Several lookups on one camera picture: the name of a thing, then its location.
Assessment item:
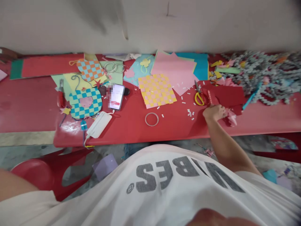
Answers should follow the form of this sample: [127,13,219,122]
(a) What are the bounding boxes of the person's right hand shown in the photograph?
[203,104,228,122]

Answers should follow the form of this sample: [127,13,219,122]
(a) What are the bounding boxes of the pink cut paper piece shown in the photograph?
[221,107,238,127]

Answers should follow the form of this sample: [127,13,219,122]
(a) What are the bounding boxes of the dark red paper sheets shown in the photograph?
[197,80,248,116]

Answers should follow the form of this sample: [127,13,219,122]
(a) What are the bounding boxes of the scattered white paper scraps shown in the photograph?
[156,81,205,121]

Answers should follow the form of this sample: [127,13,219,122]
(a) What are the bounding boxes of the stack of pink paper sheets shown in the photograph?
[150,50,199,96]

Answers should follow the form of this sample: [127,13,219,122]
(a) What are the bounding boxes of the yellow pink woven paper mat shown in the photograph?
[138,74,177,110]

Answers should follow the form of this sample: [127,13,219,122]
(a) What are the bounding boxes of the clear tape roll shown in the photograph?
[145,112,159,127]

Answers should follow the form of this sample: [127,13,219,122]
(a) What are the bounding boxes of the light blue paper sheet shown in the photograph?
[123,54,156,87]

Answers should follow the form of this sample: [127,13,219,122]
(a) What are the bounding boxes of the person's body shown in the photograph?
[0,144,301,226]

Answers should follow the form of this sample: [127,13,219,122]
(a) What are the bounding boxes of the person's legs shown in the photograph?
[124,143,156,161]

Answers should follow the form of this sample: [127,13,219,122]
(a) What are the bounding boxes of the smartphone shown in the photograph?
[108,83,125,111]

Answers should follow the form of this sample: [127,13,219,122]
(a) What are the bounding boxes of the clear plastic rings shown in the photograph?
[103,61,125,74]

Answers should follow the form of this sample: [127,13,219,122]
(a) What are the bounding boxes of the white power bank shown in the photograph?
[86,111,113,139]

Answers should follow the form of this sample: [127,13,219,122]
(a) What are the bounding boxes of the purple paper sheet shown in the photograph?
[92,153,119,182]

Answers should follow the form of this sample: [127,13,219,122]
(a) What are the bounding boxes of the teal yellow woven paper heart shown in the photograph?
[68,87,103,119]

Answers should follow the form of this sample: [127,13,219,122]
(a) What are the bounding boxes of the orange blue woven paper heart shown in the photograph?
[76,59,105,82]

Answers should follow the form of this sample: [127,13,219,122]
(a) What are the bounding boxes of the red board with green edge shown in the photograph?
[9,53,86,80]

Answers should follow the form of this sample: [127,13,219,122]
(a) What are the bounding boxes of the red plastic chair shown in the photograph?
[10,148,95,202]

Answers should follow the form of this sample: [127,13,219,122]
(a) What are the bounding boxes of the yellow handled scissors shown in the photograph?
[194,80,205,106]

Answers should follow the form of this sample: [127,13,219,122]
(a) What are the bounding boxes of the pile of grey paper chains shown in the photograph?
[221,50,301,105]

